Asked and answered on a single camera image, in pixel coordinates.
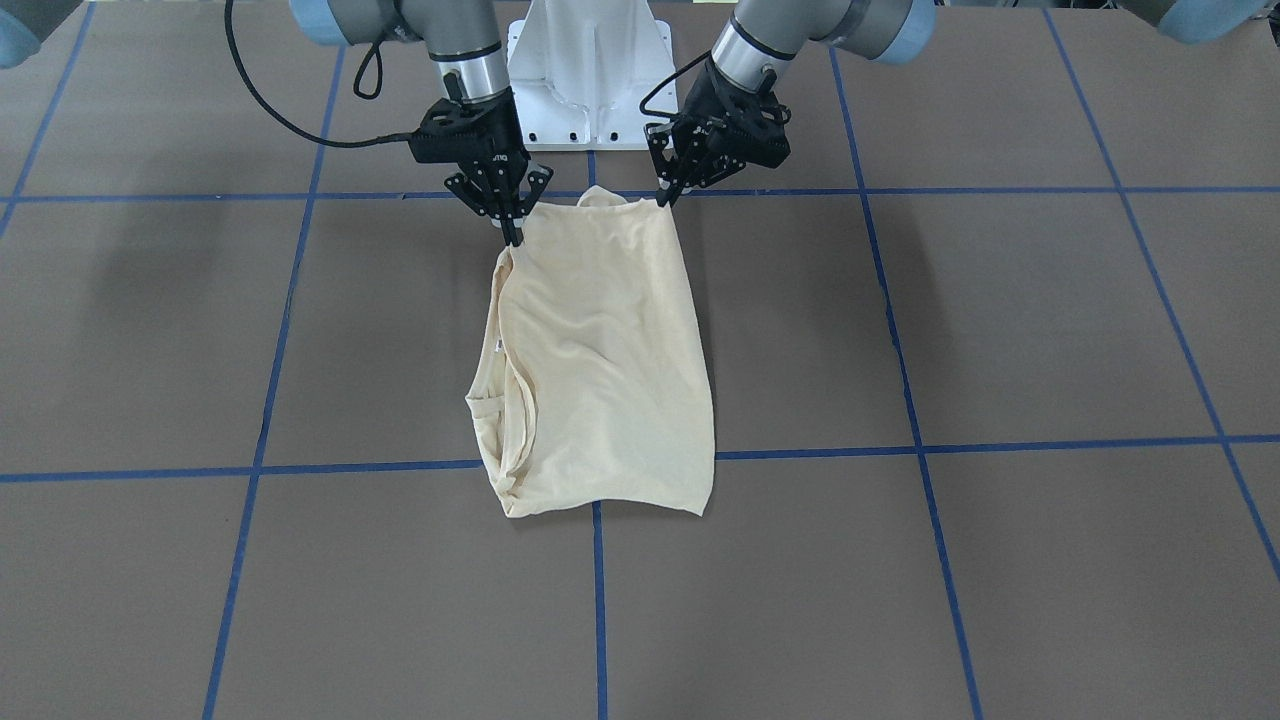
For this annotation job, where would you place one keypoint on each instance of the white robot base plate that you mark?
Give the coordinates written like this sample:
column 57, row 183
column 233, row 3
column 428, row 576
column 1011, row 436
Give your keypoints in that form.
column 581, row 70

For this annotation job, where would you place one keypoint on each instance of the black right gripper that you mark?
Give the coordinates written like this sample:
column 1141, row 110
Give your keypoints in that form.
column 497, row 150

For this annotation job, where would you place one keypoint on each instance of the brown paper table cover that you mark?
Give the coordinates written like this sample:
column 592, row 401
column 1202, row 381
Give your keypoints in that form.
column 995, row 362

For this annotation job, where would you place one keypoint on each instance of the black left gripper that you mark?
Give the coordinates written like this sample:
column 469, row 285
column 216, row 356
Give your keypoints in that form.
column 714, row 108

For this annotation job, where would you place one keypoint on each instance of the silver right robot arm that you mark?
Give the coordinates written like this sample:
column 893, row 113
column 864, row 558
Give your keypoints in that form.
column 462, row 39

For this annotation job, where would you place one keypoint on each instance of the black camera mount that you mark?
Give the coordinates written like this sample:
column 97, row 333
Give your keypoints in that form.
column 481, row 131
column 756, row 127

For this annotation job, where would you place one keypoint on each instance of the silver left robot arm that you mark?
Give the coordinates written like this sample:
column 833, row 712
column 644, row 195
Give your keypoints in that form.
column 761, row 39

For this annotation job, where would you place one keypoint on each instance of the beige long-sleeve printed shirt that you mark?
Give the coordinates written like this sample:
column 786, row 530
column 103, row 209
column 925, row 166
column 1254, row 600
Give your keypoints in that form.
column 592, row 384

